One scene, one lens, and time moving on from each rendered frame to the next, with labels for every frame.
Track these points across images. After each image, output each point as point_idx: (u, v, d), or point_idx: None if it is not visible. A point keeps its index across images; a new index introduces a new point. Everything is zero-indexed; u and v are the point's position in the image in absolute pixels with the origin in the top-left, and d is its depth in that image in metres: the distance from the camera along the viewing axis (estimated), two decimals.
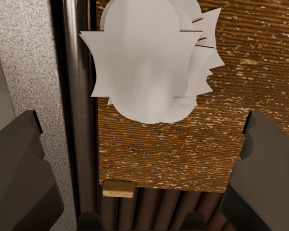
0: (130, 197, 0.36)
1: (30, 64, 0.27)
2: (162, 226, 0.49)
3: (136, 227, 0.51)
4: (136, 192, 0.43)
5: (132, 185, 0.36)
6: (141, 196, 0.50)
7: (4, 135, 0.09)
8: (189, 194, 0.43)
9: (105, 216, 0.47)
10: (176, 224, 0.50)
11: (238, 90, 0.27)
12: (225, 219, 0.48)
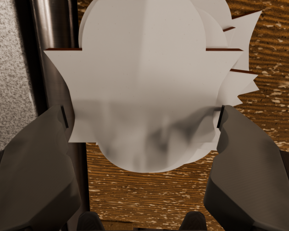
0: None
1: None
2: None
3: None
4: (136, 229, 0.36)
5: (131, 228, 0.30)
6: (141, 228, 0.43)
7: (34, 127, 0.09)
8: None
9: None
10: None
11: (273, 121, 0.20)
12: None
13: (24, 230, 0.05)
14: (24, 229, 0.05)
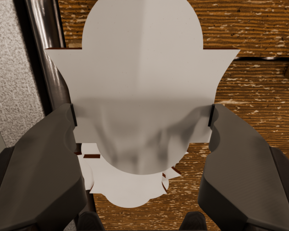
0: None
1: None
2: None
3: None
4: None
5: None
6: None
7: (43, 125, 0.09)
8: None
9: None
10: None
11: None
12: None
13: (30, 226, 0.05)
14: (30, 225, 0.05)
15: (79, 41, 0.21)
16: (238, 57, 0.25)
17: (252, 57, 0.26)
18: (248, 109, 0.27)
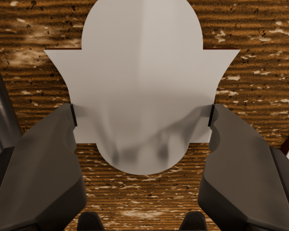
0: None
1: None
2: None
3: None
4: None
5: None
6: None
7: (43, 125, 0.09)
8: None
9: None
10: None
11: None
12: None
13: (30, 227, 0.05)
14: (30, 226, 0.05)
15: None
16: None
17: None
18: None
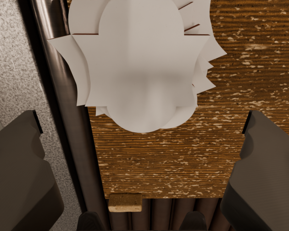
0: (138, 211, 0.33)
1: (12, 80, 0.25)
2: None
3: None
4: (147, 203, 0.40)
5: (140, 198, 0.33)
6: None
7: (4, 135, 0.09)
8: (204, 200, 0.39)
9: (118, 229, 0.44)
10: None
11: (247, 82, 0.23)
12: None
13: None
14: None
15: None
16: None
17: None
18: None
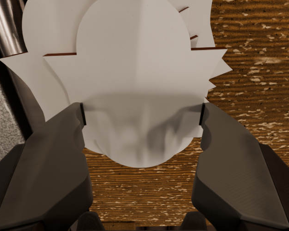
0: None
1: None
2: None
3: None
4: None
5: (133, 228, 0.29)
6: None
7: (53, 123, 0.10)
8: (206, 227, 0.35)
9: None
10: None
11: (257, 101, 0.19)
12: None
13: (36, 223, 0.05)
14: (37, 222, 0.05)
15: None
16: None
17: None
18: None
